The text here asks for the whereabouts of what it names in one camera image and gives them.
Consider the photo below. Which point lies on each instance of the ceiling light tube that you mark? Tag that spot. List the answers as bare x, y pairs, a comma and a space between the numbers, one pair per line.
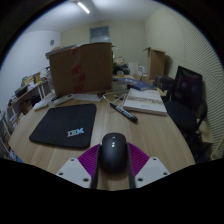
83, 7

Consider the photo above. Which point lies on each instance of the black mouse pad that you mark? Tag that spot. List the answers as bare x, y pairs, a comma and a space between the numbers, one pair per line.
63, 125

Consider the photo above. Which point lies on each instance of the black chair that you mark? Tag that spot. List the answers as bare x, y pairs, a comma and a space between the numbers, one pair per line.
181, 113

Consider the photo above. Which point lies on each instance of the black marker pen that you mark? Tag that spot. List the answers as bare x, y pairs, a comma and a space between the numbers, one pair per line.
124, 112

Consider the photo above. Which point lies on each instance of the black computer mouse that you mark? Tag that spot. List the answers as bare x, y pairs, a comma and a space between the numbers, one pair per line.
114, 151

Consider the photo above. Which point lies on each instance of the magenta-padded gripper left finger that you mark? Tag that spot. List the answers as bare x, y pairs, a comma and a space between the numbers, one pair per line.
72, 173

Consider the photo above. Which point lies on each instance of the white book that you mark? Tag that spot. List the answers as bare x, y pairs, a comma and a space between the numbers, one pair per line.
145, 101

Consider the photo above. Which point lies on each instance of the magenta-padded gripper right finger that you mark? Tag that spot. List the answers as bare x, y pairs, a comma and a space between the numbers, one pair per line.
151, 171

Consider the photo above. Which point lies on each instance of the white paper sheet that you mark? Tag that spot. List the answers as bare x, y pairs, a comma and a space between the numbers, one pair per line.
87, 97

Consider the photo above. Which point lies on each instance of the round wall clock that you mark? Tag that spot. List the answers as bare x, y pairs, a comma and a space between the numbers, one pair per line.
52, 42

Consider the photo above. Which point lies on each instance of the plain white remote control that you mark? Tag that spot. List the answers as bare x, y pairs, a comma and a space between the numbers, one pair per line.
41, 105

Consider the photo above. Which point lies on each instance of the window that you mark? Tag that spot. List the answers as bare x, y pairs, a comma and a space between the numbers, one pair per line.
99, 34

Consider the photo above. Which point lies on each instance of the small open cardboard box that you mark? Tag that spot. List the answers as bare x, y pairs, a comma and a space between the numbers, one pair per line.
156, 65

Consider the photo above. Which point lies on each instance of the blue book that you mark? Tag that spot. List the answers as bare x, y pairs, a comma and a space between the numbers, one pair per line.
141, 85

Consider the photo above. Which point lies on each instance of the white shelf unit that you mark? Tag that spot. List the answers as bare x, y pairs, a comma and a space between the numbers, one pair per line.
20, 100

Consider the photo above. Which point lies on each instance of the large brown cardboard box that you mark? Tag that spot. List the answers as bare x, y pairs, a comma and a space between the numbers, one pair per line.
63, 70

